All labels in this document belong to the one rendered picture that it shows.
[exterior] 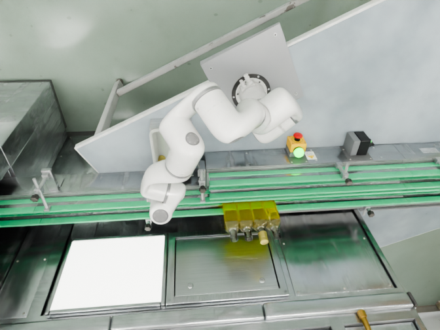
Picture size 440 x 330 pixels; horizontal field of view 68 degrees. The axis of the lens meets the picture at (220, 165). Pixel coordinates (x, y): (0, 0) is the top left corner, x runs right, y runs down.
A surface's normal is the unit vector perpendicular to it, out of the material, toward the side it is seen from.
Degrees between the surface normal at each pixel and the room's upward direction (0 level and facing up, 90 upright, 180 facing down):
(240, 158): 90
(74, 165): 90
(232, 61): 3
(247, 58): 3
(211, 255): 90
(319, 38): 0
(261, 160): 90
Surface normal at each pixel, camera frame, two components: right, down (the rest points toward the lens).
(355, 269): 0.01, -0.78
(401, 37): 0.09, 0.62
